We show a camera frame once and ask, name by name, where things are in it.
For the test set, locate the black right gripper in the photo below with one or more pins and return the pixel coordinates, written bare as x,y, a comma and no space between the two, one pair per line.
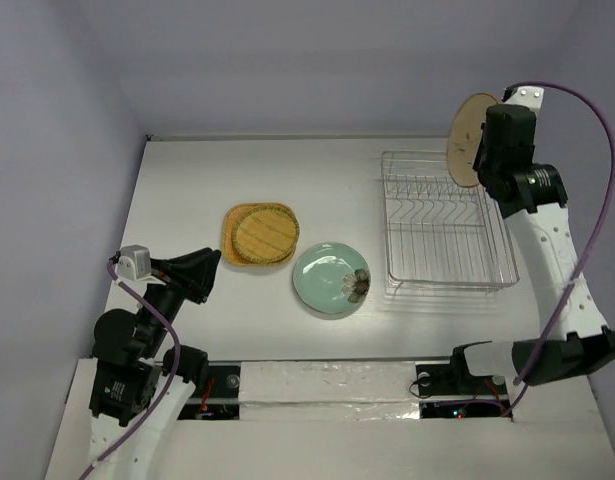
485,163

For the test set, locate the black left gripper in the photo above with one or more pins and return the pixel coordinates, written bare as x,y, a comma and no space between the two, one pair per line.
192,273

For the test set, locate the beige floral ceramic plate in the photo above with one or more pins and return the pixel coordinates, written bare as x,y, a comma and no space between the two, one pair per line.
464,138

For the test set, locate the large orange woven plate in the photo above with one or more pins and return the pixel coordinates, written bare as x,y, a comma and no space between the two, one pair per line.
260,234

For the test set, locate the green rimmed woven plate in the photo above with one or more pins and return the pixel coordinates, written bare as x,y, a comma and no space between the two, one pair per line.
266,232

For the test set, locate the small orange woven plate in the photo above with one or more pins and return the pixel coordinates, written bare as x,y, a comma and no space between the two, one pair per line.
242,250

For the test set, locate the teal floral ceramic plate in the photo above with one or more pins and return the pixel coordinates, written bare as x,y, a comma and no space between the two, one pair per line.
332,278

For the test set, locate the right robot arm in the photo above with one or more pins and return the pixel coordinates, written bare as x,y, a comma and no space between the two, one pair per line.
575,338

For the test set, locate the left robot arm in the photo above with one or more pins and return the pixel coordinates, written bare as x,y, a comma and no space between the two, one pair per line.
144,375

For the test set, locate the white foam block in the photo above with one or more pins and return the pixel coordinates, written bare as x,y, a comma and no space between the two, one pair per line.
331,391

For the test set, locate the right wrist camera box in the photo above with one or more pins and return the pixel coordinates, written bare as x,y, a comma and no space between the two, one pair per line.
527,96

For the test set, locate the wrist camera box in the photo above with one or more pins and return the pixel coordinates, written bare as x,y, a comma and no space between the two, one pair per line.
134,263
527,96

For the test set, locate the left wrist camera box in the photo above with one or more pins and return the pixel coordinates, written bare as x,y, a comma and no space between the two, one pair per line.
134,263

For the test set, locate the metal wire dish rack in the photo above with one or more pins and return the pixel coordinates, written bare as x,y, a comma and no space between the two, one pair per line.
441,237

